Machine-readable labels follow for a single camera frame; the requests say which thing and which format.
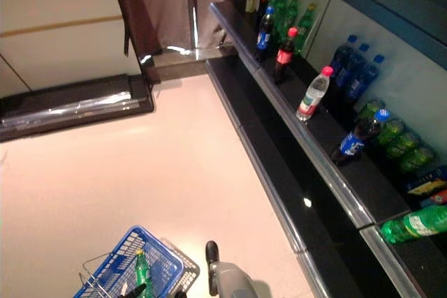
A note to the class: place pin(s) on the dark price rail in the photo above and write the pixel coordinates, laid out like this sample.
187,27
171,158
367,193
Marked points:
366,3

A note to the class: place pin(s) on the dark brown side shelf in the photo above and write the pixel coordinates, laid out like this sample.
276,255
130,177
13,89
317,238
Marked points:
70,99

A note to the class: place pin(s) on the Coca-Cola bottle red label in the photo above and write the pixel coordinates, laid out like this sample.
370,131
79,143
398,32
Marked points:
284,55

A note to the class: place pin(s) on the silver left robot leg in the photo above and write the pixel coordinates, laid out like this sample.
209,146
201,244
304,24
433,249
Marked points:
230,278

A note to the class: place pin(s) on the blue plastic shopping basket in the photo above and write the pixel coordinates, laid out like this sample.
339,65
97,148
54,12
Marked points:
160,259

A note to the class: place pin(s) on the black metal shelf board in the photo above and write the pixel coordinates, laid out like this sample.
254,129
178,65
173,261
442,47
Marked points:
370,186
412,1
283,158

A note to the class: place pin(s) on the brown cabinet panel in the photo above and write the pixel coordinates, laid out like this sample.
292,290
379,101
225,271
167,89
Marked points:
157,5

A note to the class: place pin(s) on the clear plastic price rail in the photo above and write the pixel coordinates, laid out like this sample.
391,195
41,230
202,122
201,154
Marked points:
234,36
387,259
317,151

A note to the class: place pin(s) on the clear water bottle red cap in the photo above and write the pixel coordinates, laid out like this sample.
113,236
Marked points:
312,97

